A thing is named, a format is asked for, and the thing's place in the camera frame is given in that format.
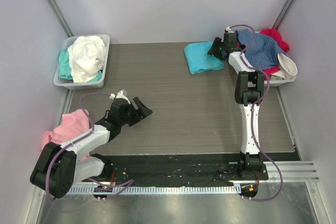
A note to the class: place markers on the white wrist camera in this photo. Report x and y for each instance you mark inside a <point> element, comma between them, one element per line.
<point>122,94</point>
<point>229,29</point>

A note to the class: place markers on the right grey plastic basket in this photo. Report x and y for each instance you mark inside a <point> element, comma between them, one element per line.
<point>286,81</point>

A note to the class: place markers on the slotted cable duct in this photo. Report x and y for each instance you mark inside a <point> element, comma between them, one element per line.
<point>90,188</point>

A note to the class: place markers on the red t shirt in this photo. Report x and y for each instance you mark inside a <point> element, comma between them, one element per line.
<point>282,44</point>

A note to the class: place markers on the cyan t shirt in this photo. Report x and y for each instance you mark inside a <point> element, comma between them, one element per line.
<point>199,60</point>

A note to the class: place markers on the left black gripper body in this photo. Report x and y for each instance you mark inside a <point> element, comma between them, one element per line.
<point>133,114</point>

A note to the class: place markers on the left aluminium frame post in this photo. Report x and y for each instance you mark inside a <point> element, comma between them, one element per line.
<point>60,17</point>

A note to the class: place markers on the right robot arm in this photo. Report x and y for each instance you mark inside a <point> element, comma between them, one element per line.
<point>249,91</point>

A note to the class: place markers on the pink t shirt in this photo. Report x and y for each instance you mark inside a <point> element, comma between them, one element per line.
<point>73,125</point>

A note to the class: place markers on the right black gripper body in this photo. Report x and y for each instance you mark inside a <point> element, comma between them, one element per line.
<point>220,48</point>

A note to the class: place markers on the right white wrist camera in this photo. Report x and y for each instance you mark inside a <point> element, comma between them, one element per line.
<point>229,29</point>

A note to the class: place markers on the teal green t shirt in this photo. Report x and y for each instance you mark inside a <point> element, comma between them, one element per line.
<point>64,70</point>

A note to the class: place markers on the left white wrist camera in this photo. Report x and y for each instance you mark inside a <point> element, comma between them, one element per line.
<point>122,94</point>

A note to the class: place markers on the cream white t shirt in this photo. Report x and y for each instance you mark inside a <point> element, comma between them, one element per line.
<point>288,68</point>

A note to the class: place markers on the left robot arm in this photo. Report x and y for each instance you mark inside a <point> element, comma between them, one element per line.
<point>61,165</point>

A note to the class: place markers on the blue patterned t shirt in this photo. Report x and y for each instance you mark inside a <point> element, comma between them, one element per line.
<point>262,50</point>

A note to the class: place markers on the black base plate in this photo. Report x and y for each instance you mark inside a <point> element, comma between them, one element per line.
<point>180,170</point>

